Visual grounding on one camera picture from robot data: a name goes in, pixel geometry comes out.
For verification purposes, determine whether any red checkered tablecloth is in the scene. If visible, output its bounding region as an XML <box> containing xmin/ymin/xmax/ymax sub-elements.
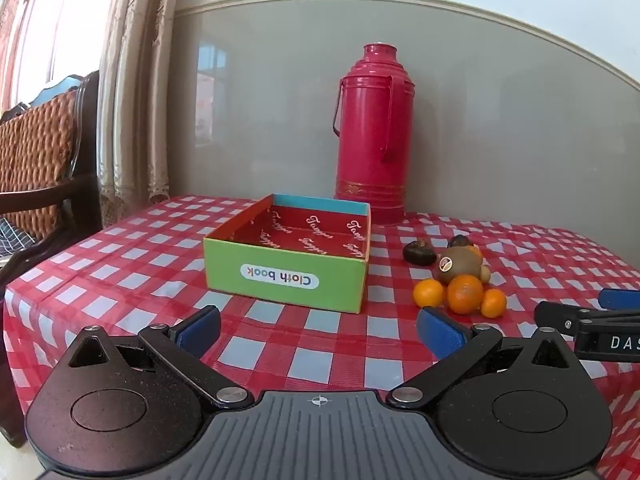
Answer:
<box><xmin>2</xmin><ymin>195</ymin><xmax>640</xmax><ymax>480</ymax></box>

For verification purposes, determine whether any small orange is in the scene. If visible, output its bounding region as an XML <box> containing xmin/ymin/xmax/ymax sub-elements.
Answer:
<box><xmin>413</xmin><ymin>278</ymin><xmax>446</xmax><ymax>309</ymax></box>
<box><xmin>480</xmin><ymin>288</ymin><xmax>508</xmax><ymax>319</ymax></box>

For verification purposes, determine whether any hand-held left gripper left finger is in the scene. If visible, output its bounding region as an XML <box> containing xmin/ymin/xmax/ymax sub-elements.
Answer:
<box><xmin>67</xmin><ymin>305</ymin><xmax>253</xmax><ymax>408</ymax></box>

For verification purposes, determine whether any window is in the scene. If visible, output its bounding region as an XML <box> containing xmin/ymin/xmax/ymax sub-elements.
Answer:
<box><xmin>0</xmin><ymin>0</ymin><xmax>116</xmax><ymax>111</ymax></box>

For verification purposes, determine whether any large orange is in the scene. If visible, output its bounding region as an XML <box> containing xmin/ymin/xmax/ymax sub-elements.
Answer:
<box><xmin>446</xmin><ymin>274</ymin><xmax>485</xmax><ymax>315</ymax></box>

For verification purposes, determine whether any beige lace curtain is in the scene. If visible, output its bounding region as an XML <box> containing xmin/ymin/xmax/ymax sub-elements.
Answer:
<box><xmin>96</xmin><ymin>0</ymin><xmax>176</xmax><ymax>229</ymax></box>

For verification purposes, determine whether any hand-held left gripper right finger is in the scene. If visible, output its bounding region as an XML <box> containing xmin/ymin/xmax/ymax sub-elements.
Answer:
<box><xmin>387</xmin><ymin>306</ymin><xmax>576</xmax><ymax>408</ymax></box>

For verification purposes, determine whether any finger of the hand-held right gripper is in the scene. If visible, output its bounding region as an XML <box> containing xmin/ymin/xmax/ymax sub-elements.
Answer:
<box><xmin>598</xmin><ymin>288</ymin><xmax>640</xmax><ymax>313</ymax></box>
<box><xmin>534</xmin><ymin>301</ymin><xmax>582</xmax><ymax>334</ymax></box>

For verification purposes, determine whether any dark wooden chair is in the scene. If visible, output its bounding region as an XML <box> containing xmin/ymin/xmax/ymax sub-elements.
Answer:
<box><xmin>0</xmin><ymin>70</ymin><xmax>104</xmax><ymax>449</ymax></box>

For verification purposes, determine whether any brown kiwi with sticker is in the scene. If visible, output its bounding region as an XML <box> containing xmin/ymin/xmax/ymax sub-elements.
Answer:
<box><xmin>432</xmin><ymin>246</ymin><xmax>483</xmax><ymax>284</ymax></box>

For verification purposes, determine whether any orange woven cushion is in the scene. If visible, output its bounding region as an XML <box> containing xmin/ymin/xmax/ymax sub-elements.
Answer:
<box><xmin>0</xmin><ymin>91</ymin><xmax>79</xmax><ymax>242</ymax></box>

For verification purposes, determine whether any dark checkered cloth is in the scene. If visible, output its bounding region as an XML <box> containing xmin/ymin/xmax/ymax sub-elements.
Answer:
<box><xmin>0</xmin><ymin>217</ymin><xmax>40</xmax><ymax>260</ymax></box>

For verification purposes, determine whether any red thermos flask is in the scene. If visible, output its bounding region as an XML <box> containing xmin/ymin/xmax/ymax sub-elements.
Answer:
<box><xmin>332</xmin><ymin>42</ymin><xmax>417</xmax><ymax>226</ymax></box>

